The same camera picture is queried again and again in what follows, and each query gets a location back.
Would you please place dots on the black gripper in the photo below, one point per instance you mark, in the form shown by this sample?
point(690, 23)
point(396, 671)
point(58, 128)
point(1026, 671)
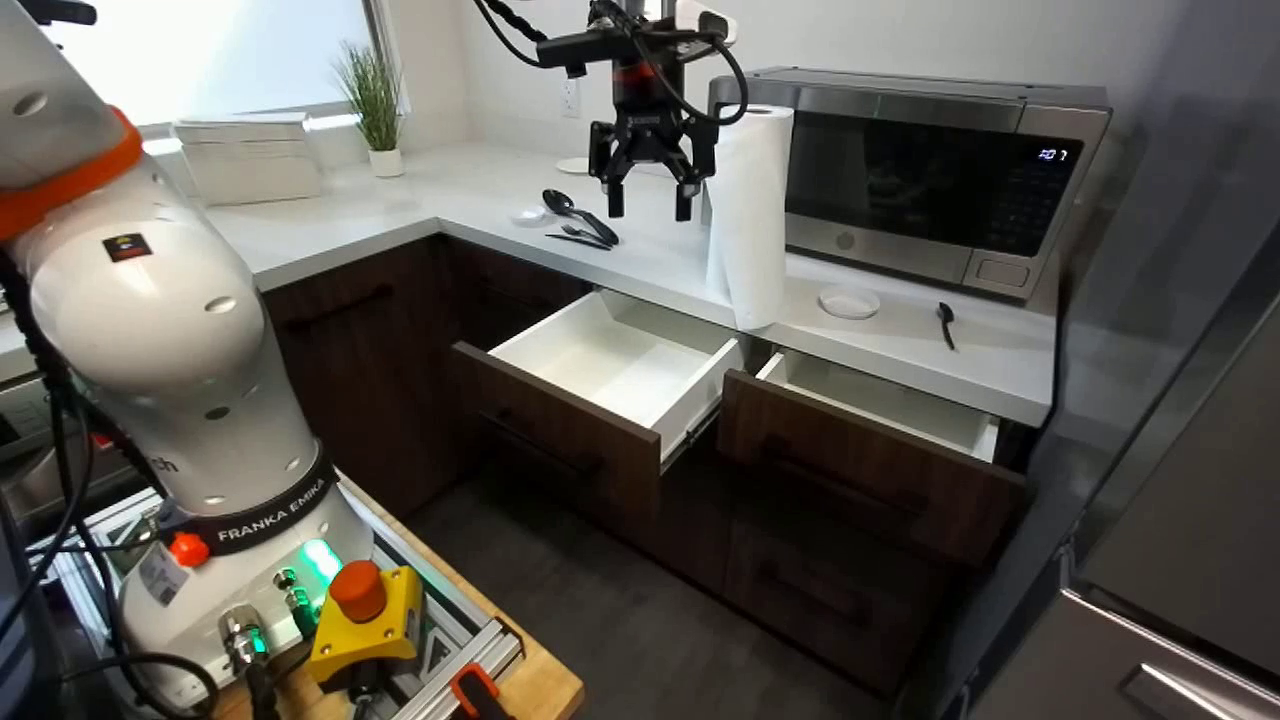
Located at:
point(650, 126)

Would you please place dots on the white paper towel roll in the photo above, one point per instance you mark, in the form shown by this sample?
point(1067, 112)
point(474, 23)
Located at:
point(746, 212)

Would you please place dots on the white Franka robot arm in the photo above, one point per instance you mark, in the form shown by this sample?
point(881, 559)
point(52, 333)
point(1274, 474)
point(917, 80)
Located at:
point(154, 323)

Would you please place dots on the open white wide drawer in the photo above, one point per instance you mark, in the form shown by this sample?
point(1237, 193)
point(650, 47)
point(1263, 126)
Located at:
point(630, 356)

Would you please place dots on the open white narrow drawer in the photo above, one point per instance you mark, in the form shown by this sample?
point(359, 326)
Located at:
point(912, 466)

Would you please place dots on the black serving spoon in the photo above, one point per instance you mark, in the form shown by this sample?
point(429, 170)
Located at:
point(562, 204)

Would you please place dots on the small white lid near microwave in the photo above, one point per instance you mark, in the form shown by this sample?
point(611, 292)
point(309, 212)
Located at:
point(851, 304)

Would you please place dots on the potted green plant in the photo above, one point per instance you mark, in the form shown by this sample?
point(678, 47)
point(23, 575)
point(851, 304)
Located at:
point(375, 101)

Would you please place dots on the stainless steel microwave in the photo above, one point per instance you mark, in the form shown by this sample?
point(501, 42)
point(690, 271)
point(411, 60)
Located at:
point(930, 179)

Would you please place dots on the small black spoon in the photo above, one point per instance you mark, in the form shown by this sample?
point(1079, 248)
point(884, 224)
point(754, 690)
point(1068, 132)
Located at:
point(944, 326)

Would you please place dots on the white box on counter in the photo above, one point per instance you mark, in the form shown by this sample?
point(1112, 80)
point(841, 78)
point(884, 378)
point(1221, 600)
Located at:
point(249, 161)

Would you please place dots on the dark wood cabinet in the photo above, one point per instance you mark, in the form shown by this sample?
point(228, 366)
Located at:
point(390, 366)

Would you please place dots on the wooden robot cart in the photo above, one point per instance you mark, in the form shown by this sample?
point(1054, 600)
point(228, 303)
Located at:
point(486, 646)

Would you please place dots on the yellow emergency stop button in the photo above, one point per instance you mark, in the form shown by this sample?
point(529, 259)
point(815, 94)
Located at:
point(371, 615)

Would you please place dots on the stainless steel refrigerator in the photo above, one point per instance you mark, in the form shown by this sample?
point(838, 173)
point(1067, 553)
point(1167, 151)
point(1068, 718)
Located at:
point(1144, 570)

